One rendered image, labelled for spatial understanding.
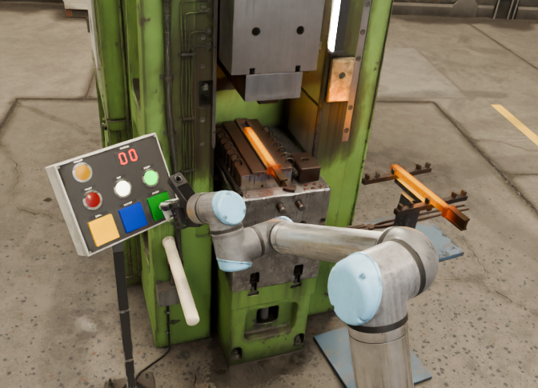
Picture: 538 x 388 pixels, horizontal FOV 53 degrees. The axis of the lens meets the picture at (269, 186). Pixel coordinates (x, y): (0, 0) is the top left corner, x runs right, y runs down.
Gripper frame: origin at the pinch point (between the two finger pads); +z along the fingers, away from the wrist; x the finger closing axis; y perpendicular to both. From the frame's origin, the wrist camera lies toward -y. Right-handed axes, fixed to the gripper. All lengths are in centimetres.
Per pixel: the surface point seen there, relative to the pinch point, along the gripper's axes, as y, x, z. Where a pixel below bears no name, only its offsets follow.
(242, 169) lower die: 1.0, 39.2, 6.8
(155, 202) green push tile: -1.1, -1.4, 1.3
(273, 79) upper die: -27, 44, -18
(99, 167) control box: -16.9, -14.6, 2.0
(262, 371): 95, 41, 40
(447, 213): 34, 78, -47
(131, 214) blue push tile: -0.3, -10.4, 1.2
